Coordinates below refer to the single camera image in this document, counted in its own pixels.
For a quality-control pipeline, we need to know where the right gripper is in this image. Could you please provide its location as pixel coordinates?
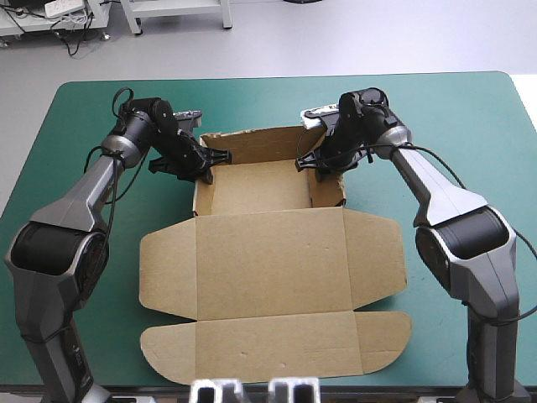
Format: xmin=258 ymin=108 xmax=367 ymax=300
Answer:
xmin=295 ymin=124 xmax=375 ymax=182

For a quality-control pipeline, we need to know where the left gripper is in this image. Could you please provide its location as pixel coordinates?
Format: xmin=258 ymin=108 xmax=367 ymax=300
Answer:
xmin=148 ymin=128 xmax=233 ymax=186

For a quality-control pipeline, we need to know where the brown cardboard box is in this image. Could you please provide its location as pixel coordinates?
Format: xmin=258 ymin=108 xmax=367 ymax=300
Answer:
xmin=138 ymin=124 xmax=414 ymax=385

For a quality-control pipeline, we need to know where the white power strip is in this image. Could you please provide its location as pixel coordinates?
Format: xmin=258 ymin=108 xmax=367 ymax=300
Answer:
xmin=43 ymin=0 xmax=86 ymax=18

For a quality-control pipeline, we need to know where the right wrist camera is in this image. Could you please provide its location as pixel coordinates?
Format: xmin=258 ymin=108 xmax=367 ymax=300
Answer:
xmin=300 ymin=105 xmax=341 ymax=130

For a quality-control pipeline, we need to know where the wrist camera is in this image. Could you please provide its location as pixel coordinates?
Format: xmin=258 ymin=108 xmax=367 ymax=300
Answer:
xmin=173 ymin=109 xmax=206 ymax=128
xmin=300 ymin=105 xmax=341 ymax=130

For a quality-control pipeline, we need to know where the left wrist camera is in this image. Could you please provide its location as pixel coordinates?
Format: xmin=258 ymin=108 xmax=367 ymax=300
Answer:
xmin=173 ymin=109 xmax=206 ymax=128

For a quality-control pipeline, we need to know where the white table frame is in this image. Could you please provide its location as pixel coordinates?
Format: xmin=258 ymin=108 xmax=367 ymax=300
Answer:
xmin=120 ymin=0 xmax=234 ymax=37

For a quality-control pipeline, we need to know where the black floor cable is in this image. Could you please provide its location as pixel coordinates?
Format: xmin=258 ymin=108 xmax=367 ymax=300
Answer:
xmin=49 ymin=11 xmax=111 ymax=59

